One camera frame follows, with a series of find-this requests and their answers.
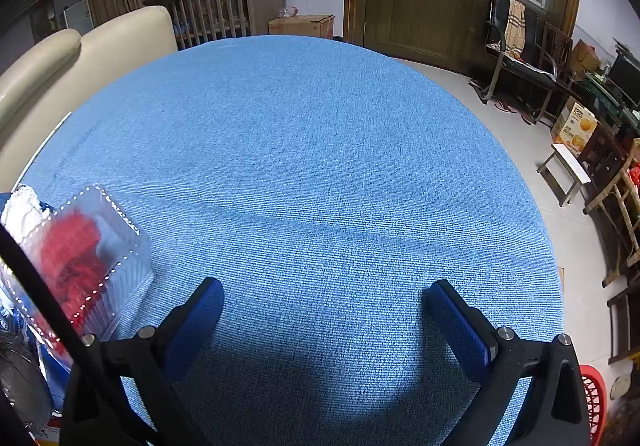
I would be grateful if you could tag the slipper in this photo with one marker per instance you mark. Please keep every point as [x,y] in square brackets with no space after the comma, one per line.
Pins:
[505,106]
[527,119]

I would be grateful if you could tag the black armchair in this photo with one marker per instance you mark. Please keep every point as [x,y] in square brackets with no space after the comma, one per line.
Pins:
[525,69]

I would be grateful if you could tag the red plastic basket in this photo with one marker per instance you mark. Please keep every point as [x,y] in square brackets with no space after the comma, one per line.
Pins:
[595,401]

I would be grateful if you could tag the clear plastic clamshell container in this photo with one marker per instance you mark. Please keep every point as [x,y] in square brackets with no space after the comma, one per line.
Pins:
[120,246]

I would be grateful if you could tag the clear plastic bottle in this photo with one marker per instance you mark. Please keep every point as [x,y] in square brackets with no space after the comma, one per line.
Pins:
[287,12]

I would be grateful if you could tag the wooden double door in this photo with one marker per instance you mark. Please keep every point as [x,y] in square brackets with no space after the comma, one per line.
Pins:
[415,11]

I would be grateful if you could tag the orange printed carton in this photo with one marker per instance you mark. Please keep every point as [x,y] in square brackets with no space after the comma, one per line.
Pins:
[575,126]

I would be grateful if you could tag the open brown cardboard box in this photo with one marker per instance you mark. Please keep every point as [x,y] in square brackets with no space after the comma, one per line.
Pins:
[585,59]

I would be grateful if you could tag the wooden slatted crib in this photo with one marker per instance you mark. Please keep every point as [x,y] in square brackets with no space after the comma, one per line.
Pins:
[210,11]

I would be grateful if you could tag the wicker chair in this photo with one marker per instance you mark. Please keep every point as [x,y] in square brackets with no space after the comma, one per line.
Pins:
[617,196]

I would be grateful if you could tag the small white stool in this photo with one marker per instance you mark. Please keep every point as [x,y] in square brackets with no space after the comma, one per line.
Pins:
[570,161]

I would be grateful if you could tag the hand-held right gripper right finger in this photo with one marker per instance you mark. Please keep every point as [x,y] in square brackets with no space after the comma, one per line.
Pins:
[460,321]

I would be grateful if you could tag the blue tablecloth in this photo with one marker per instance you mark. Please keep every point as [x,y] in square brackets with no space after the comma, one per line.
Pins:
[320,151]

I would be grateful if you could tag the red plastic bag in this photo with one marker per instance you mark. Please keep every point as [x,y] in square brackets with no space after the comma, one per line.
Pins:
[70,251]

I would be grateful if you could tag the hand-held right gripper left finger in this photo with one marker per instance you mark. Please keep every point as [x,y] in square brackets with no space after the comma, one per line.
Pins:
[200,311]

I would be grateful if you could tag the dark wooden armchair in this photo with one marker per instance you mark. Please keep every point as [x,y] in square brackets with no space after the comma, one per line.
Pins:
[557,46]

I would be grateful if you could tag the cream leather chair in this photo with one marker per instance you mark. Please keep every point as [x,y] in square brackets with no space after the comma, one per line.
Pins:
[130,31]
[30,91]

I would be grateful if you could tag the black monitor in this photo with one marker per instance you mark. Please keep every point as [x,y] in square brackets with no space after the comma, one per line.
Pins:
[625,76]

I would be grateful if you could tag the dark wooden chair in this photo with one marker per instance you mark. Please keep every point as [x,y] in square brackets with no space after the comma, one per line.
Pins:
[620,306]

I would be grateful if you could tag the plaid cloth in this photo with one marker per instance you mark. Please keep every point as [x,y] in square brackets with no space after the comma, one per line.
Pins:
[514,26]

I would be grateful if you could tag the white crumpled tissue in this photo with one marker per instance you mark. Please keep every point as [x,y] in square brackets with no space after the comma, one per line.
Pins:
[22,206]

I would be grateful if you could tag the white framed board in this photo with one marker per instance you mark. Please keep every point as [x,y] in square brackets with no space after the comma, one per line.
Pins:
[77,16]

